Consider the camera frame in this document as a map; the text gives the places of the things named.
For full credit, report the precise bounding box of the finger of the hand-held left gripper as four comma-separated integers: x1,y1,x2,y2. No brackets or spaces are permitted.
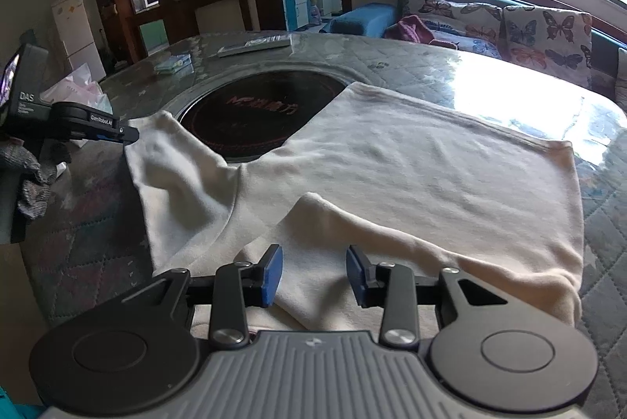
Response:
49,101,141,144

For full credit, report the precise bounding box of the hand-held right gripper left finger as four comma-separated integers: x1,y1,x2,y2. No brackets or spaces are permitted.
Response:
122,245,284,349

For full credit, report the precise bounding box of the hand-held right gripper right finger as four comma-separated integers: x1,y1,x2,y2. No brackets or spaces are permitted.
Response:
346,245,508,349

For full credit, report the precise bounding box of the cream white shirt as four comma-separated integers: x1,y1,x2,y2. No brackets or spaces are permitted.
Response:
123,81,587,334

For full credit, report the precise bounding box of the pink plastic bag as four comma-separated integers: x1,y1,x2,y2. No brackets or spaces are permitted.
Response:
41,62,114,117

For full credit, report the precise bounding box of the white refrigerator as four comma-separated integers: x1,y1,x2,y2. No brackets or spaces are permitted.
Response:
51,0,107,80

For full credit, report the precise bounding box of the blue tissue packet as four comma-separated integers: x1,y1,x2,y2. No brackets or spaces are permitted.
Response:
155,53,192,75

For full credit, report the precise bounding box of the round black induction hotplate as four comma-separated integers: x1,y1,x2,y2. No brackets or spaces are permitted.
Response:
173,69,356,163

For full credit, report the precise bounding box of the grey remote control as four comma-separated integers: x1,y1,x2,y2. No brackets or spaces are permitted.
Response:
216,33,294,59

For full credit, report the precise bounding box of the blue small cabinet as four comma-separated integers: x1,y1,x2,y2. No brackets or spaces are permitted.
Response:
279,0,315,33

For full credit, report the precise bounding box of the maroon cloth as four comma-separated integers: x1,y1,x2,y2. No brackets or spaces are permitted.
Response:
384,14,459,51

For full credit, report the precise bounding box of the blue cushion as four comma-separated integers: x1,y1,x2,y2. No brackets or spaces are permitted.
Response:
320,2,398,39

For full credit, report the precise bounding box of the butterfly print cushion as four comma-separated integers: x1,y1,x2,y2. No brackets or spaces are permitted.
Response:
400,0,506,58
502,4,594,90

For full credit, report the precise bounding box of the teal cloth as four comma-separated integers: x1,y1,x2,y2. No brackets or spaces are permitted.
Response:
0,386,46,419

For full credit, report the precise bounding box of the dark sofa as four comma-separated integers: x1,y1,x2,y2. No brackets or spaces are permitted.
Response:
396,0,627,107

